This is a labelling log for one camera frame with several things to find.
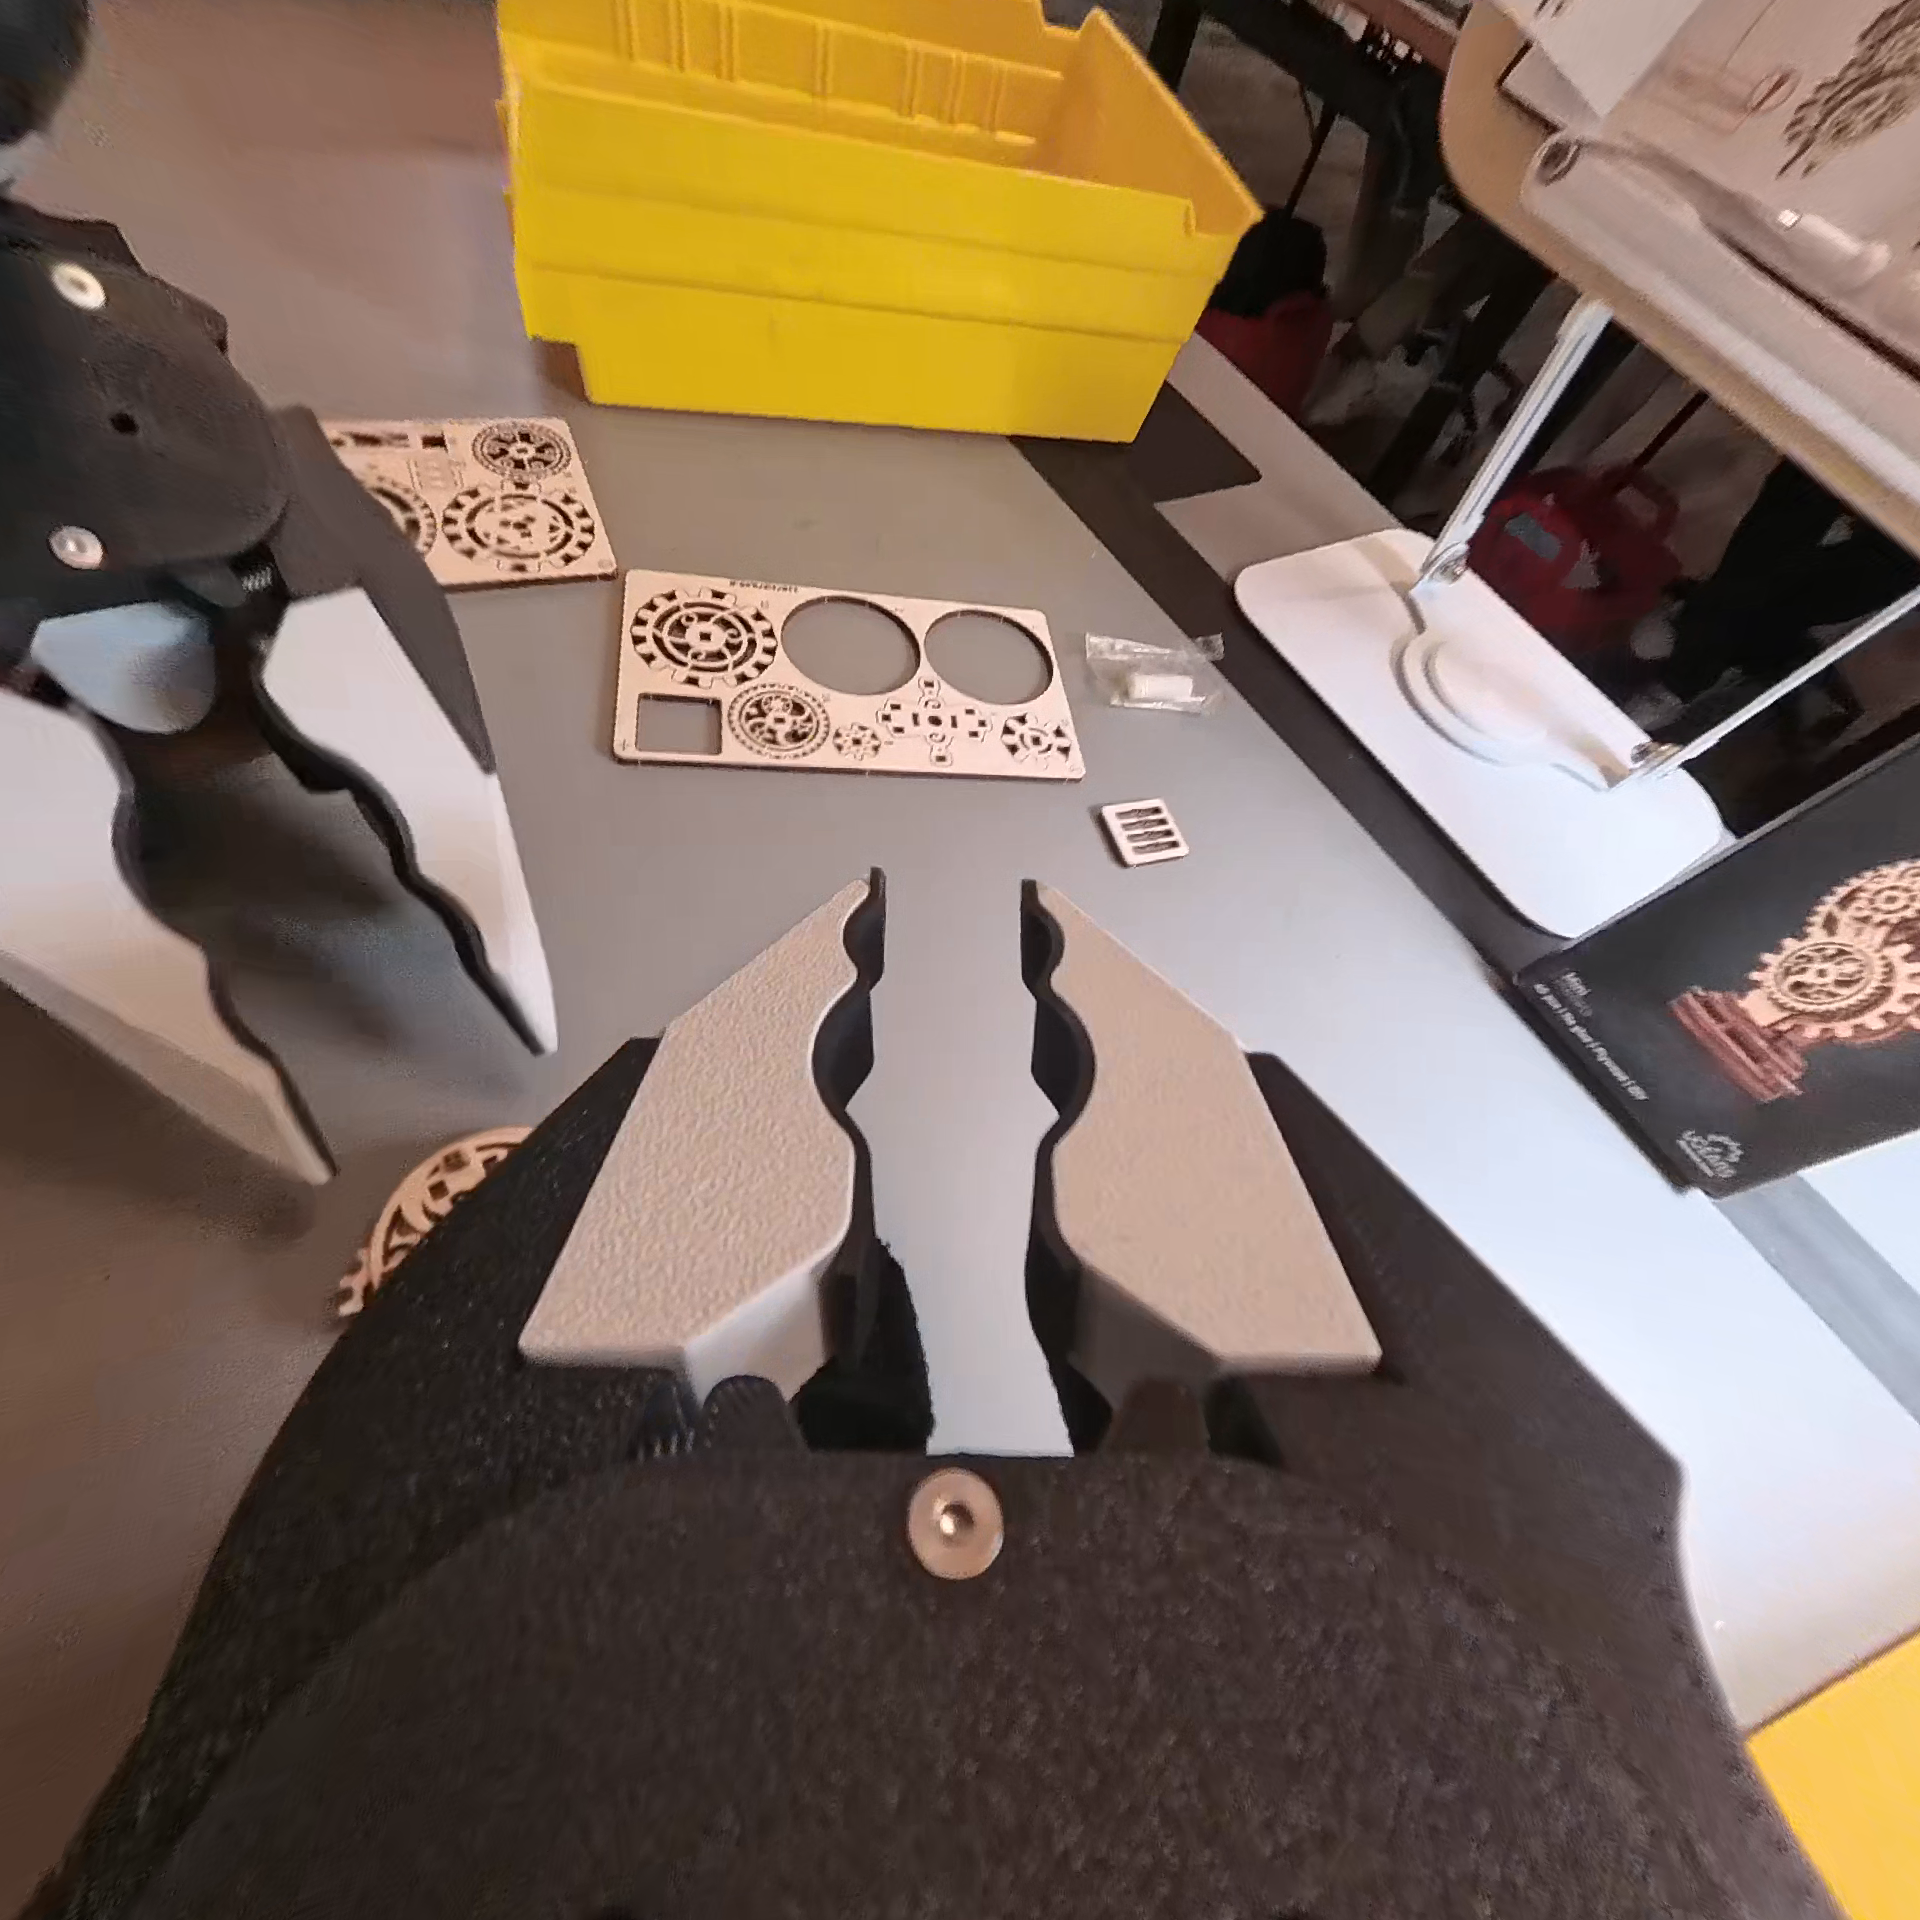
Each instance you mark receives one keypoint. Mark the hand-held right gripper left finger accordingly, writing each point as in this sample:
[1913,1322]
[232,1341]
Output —
[707,1202]

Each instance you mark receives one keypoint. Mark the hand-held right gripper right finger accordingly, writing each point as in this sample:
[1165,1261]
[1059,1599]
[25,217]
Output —
[1200,1202]

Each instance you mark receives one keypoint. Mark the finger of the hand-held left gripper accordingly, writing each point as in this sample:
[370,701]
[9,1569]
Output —
[75,899]
[404,706]

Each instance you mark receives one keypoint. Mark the ornate wooden disc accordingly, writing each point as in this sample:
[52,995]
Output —
[452,1187]

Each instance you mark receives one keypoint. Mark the wooden parts board round holes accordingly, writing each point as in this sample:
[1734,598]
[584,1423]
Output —
[1059,602]

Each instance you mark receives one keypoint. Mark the black desk mat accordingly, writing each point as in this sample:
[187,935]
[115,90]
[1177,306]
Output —
[1140,452]

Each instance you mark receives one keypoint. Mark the small wooden gear board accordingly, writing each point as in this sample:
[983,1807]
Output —
[594,565]

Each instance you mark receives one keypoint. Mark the dark product box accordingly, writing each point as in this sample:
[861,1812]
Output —
[1651,1052]

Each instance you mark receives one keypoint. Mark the white wax block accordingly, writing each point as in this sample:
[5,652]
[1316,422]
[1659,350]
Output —
[1154,686]

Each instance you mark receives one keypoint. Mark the clear plastic bag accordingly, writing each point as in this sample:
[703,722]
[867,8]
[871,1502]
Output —
[1110,648]

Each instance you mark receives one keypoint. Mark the red backpack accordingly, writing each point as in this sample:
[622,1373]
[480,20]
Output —
[1591,555]

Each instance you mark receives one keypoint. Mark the pale document holder board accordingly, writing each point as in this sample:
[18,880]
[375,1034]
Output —
[1651,211]

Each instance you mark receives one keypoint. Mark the printed instruction sheet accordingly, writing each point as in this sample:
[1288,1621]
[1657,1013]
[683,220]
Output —
[1725,59]

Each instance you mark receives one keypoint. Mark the small slotted wooden frame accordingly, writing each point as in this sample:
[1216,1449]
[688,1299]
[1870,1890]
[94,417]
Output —
[1112,819]

